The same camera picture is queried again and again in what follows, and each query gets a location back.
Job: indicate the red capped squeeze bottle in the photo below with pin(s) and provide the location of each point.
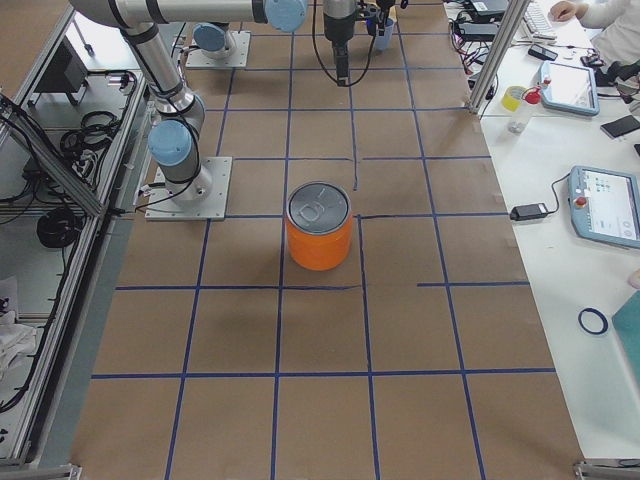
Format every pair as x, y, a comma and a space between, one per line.
528, 105

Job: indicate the black power adapter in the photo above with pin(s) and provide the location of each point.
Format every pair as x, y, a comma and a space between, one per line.
474, 32

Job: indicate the white keyboard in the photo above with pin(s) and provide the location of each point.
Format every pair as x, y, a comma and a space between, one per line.
536, 25

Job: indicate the lower teach pendant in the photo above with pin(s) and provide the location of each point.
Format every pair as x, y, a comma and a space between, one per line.
604, 206

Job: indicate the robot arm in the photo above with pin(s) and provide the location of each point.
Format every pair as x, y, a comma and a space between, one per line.
191, 179
388, 7

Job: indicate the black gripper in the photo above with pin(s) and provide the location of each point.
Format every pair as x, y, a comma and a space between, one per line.
335, 28

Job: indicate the person's bare hand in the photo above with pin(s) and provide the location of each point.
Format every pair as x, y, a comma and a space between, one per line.
566, 10

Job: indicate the aluminium frame post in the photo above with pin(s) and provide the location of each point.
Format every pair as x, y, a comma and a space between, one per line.
510, 23

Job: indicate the teal sheet on bench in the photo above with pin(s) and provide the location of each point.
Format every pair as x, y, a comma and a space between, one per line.
626, 323

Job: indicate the black smartphone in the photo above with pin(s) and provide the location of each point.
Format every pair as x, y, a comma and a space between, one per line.
621, 126

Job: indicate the teach pendant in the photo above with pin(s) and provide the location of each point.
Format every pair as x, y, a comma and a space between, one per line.
568, 88
604, 206

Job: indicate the yellow tape roll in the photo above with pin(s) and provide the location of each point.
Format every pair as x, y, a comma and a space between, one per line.
512, 97

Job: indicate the orange round container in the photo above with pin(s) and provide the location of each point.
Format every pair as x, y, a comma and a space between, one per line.
318, 225

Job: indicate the small black power brick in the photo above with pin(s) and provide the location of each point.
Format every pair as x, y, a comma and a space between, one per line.
528, 212

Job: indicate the upper teach pendant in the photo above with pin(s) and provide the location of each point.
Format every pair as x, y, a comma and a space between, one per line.
568, 88

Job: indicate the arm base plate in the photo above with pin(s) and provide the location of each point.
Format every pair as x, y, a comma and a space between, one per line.
205, 198
211, 49

